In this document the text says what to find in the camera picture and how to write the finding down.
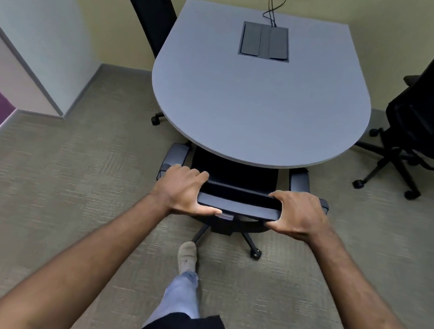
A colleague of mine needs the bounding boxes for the light blue jeans leg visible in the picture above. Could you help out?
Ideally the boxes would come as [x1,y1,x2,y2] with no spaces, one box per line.
[142,264,208,329]

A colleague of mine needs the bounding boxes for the person's left forearm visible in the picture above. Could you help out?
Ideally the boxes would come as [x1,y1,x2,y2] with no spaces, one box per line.
[0,167,176,329]

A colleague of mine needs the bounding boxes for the black office chair grey armrests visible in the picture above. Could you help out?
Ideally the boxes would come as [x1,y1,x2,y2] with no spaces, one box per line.
[145,139,336,271]

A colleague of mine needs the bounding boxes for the person's left hand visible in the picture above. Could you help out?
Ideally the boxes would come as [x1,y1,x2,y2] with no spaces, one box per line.
[149,161,229,225]

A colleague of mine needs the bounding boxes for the black chair with handle cutout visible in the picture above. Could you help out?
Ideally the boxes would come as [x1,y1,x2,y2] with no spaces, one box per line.
[92,0,187,128]

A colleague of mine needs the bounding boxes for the person's right hand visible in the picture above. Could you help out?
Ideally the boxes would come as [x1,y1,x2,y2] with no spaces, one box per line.
[262,186,341,249]

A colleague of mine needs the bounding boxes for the beige shoe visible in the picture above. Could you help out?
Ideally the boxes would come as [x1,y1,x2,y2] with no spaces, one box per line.
[175,240,201,278]

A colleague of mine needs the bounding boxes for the grey table cable hatch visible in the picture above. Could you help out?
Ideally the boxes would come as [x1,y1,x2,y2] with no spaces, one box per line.
[237,20,295,63]

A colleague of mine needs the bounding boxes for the person's right forearm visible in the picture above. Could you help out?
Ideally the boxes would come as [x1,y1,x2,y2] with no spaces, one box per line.
[292,224,434,329]

